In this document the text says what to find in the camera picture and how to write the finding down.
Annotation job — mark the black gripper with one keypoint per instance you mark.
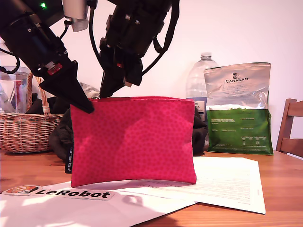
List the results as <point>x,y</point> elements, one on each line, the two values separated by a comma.
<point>35,45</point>

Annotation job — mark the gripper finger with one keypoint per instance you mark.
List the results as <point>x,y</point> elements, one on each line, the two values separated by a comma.
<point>118,80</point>
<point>109,71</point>

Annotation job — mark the red zip pouch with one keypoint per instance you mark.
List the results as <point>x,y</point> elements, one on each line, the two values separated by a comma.
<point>132,142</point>

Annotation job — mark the silver green pet food bag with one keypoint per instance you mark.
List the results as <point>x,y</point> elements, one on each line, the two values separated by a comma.
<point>236,132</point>

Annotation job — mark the black grey hooded jacket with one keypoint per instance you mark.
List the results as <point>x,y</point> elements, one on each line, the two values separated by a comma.
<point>59,137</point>

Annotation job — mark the clear plastic jug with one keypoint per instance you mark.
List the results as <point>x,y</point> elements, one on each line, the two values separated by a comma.
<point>11,94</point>

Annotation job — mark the large clear water bottle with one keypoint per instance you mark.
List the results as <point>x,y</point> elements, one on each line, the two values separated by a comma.
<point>196,78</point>

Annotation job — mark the large LeRobot sticker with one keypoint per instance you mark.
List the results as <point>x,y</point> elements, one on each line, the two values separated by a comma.
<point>78,194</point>

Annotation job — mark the plain white paper sheet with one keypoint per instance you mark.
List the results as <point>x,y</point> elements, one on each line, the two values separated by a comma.
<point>71,212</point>

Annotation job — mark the printed paper sheet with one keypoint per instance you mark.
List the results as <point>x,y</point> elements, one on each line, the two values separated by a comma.
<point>225,184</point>

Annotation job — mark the wooden chair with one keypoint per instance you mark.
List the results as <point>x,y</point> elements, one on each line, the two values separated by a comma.
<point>287,144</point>

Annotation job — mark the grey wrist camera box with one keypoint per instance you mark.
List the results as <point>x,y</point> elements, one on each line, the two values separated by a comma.
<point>75,9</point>

